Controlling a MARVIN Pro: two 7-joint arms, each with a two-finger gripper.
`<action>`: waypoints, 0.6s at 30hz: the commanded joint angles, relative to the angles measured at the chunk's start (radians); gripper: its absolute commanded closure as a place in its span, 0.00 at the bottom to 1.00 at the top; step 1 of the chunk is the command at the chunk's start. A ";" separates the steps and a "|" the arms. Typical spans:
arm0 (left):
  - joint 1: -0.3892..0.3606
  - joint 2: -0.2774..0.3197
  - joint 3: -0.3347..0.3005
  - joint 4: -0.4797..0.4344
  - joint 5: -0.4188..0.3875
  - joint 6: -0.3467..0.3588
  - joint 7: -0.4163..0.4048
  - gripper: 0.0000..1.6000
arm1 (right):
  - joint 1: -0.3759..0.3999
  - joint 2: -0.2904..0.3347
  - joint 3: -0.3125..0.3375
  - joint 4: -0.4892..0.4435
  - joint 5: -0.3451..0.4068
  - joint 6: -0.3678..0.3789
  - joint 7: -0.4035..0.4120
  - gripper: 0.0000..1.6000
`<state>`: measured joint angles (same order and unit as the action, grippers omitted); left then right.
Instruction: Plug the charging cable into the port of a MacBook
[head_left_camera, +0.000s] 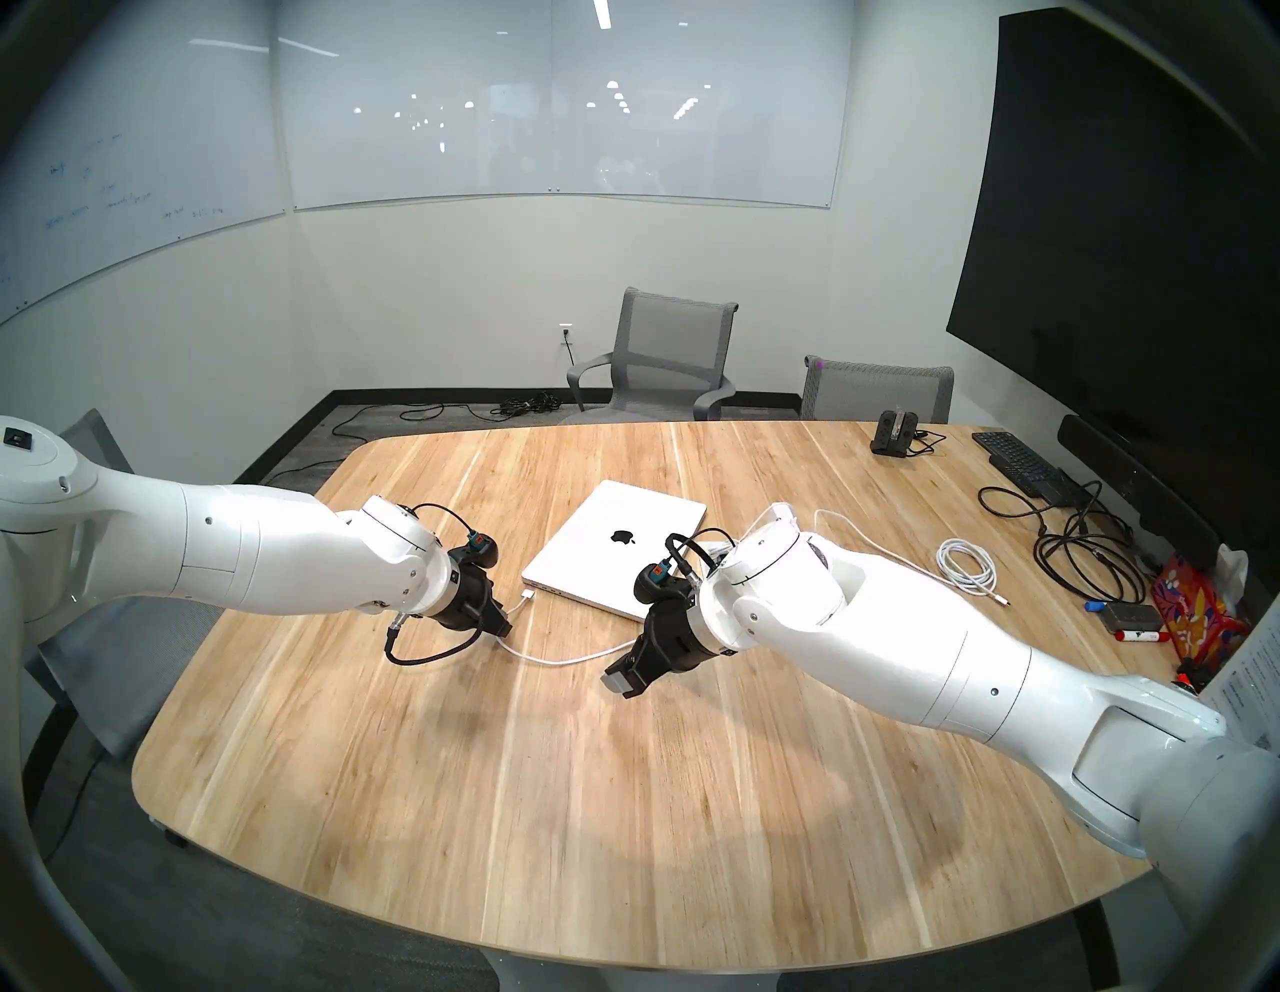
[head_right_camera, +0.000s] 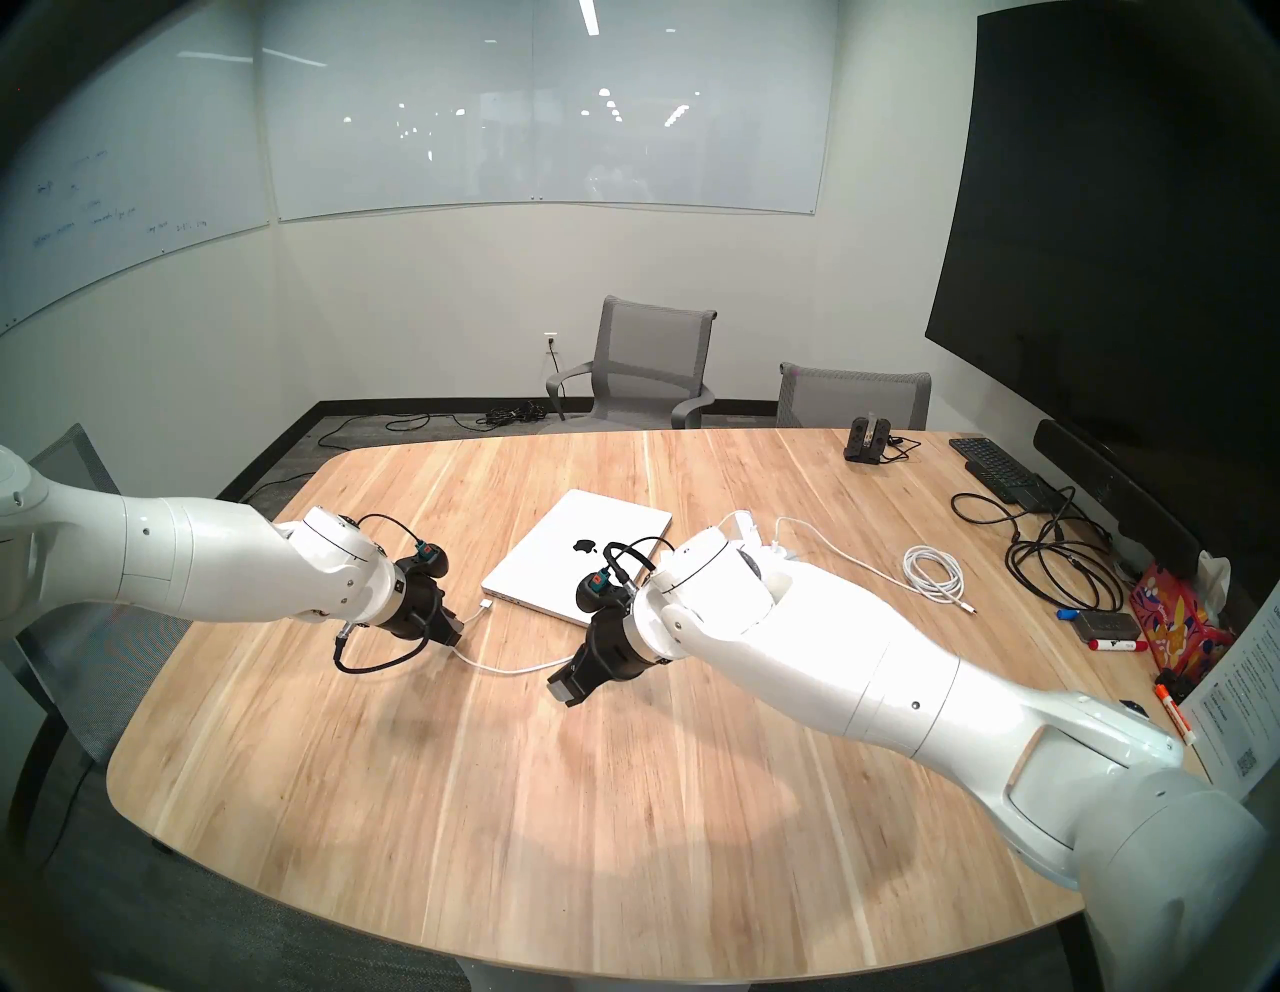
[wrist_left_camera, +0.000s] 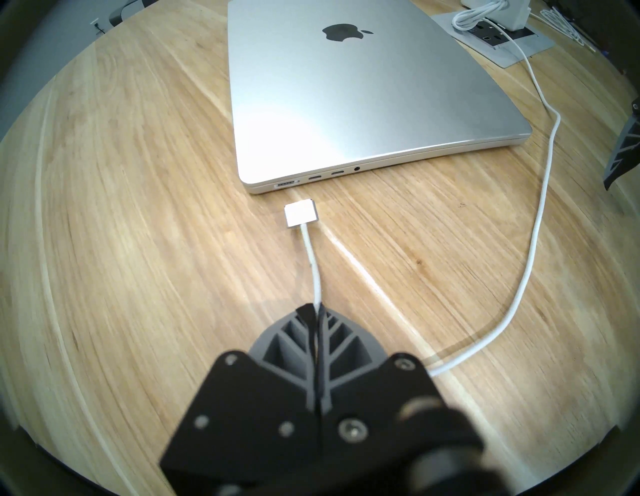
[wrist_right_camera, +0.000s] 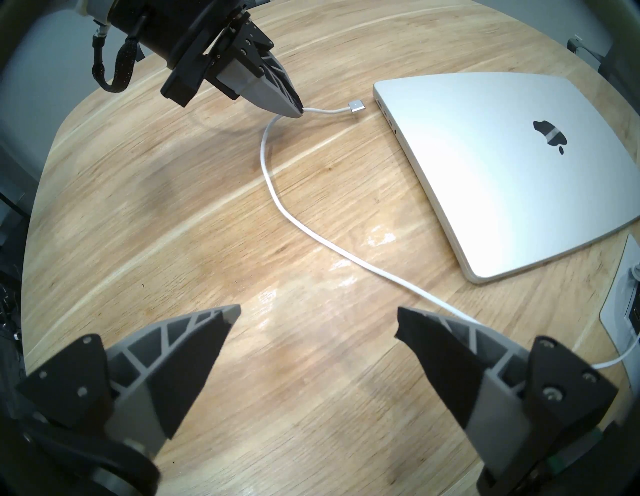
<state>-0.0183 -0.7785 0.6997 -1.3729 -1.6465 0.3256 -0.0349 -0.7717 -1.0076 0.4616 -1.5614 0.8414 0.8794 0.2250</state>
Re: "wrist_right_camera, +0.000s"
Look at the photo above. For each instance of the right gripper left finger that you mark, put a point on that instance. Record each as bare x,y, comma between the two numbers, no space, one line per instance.
170,380

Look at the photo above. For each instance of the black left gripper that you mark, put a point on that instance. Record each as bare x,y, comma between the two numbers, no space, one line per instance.
170,30

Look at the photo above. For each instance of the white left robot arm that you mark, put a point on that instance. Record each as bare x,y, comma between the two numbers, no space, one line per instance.
92,6

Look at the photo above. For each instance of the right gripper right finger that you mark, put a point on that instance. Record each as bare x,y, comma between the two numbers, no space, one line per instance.
450,360

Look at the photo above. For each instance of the grey mesh chair with armrests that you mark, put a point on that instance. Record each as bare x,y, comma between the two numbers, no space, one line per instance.
610,55

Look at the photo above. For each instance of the silver MacBook laptop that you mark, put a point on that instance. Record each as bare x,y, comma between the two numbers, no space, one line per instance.
500,165

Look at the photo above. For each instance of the grey table power outlet box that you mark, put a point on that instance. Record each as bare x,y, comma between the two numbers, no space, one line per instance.
622,300

